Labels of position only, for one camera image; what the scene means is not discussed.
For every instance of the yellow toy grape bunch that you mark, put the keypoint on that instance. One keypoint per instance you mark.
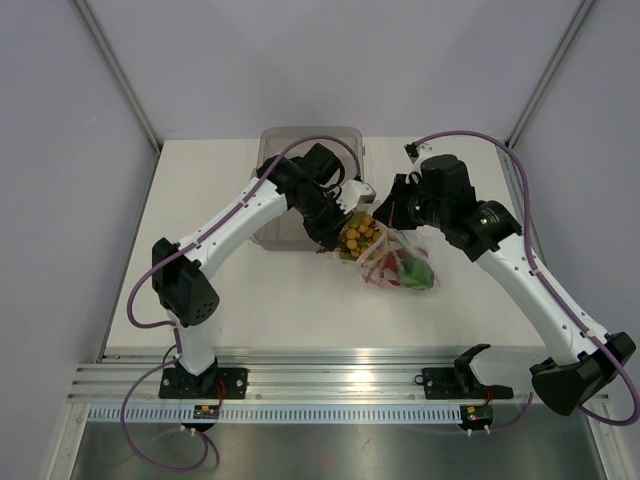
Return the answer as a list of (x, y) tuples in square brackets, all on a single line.
[(360, 232)]

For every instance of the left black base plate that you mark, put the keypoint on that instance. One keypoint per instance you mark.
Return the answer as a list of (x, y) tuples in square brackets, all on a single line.
[(230, 382)]

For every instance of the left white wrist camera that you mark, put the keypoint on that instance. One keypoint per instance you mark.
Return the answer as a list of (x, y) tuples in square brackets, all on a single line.
[(353, 193)]

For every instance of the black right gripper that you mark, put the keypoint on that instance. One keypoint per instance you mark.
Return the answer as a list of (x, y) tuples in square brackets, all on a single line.
[(391, 213)]

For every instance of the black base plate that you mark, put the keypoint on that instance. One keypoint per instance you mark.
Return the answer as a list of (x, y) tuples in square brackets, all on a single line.
[(450, 383), (230, 382)]

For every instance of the left aluminium frame post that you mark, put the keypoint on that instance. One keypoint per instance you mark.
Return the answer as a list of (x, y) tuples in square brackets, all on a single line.
[(99, 38)]

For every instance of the white slotted cable duct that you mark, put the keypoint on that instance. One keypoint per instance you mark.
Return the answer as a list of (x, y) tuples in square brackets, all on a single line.
[(279, 414)]

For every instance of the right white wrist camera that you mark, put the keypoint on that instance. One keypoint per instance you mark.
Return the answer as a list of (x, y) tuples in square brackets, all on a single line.
[(417, 152)]

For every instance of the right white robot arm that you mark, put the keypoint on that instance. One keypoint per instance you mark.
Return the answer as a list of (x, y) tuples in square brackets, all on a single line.
[(583, 357)]

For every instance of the red toy lobster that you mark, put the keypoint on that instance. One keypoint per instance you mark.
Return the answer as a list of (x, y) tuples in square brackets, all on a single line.
[(384, 273)]

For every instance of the green toy bell pepper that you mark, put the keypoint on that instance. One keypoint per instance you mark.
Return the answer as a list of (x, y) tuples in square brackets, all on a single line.
[(415, 273)]

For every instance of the aluminium mounting rail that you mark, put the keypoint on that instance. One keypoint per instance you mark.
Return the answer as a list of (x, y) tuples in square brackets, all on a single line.
[(289, 376)]

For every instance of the clear plastic tray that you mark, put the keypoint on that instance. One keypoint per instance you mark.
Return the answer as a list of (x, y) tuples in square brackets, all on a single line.
[(286, 232)]

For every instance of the clear zip top bag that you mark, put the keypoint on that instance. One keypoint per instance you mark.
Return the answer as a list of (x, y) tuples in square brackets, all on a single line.
[(414, 243)]

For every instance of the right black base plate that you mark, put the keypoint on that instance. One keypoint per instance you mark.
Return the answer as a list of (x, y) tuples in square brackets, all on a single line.
[(450, 383)]

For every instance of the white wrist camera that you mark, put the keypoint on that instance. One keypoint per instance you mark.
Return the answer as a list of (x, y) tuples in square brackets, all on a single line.
[(417, 152), (353, 193)]

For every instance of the aluminium frame post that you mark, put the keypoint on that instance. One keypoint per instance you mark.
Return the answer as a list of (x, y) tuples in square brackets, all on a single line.
[(99, 38), (551, 69)]

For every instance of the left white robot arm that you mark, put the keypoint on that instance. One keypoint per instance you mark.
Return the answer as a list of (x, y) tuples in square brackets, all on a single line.
[(184, 270)]

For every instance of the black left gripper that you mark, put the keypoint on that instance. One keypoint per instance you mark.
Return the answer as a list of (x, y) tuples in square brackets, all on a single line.
[(328, 234)]

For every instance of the right aluminium frame post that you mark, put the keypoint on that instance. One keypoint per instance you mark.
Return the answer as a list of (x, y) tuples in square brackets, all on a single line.
[(551, 69)]

